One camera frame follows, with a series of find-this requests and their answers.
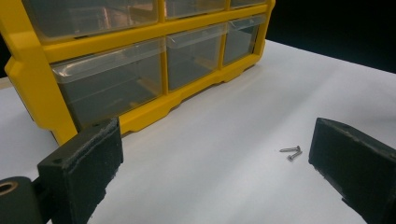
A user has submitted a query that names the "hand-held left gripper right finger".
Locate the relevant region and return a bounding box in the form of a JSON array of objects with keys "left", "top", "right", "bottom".
[{"left": 308, "top": 117, "right": 396, "bottom": 224}]

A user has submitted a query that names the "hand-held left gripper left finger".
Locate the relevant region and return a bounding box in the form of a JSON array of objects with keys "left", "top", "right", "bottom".
[{"left": 36, "top": 117, "right": 124, "bottom": 224}]

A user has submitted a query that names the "small metal screw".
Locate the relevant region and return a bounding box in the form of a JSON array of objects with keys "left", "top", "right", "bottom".
[
  {"left": 287, "top": 150, "right": 304, "bottom": 162},
  {"left": 278, "top": 145, "right": 302, "bottom": 153}
]

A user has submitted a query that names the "yellow black drawer organizer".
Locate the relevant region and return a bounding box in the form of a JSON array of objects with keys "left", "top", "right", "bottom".
[{"left": 0, "top": 0, "right": 276, "bottom": 146}]

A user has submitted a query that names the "grid of clear drawers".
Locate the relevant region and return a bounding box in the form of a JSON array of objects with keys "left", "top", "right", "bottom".
[{"left": 21, "top": 0, "right": 269, "bottom": 129}]

